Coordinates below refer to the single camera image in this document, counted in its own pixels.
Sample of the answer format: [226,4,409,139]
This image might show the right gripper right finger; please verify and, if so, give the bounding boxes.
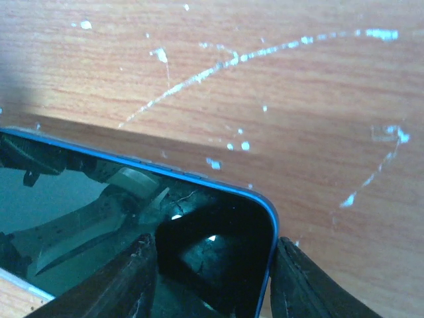
[270,237,380,318]

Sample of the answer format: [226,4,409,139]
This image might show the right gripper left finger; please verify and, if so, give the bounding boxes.
[28,234,158,318]

